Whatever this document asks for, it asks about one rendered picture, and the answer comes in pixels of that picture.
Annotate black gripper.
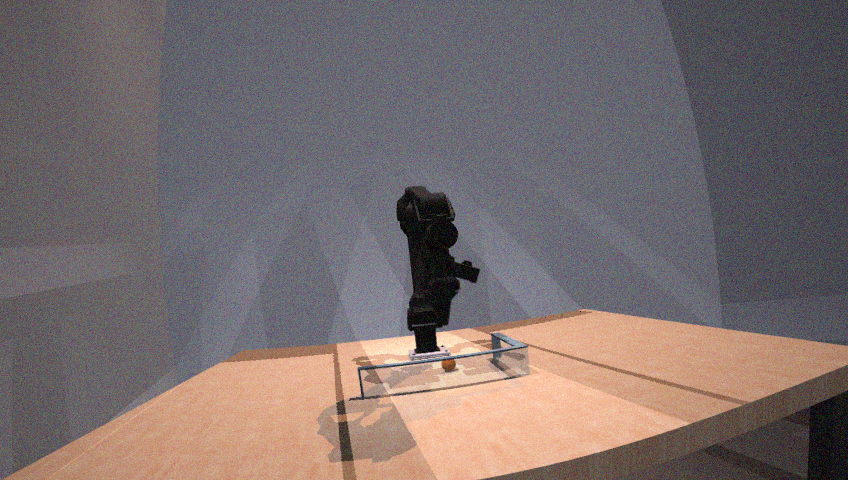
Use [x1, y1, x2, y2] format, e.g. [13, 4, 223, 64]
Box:
[422, 250, 460, 325]

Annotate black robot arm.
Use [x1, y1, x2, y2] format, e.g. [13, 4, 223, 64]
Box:
[396, 185, 479, 354]

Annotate grey l-shaped wall top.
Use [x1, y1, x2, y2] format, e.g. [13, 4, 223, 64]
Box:
[357, 333, 528, 399]

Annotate clear low glass walls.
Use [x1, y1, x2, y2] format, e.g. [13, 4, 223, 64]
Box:
[359, 347, 530, 399]

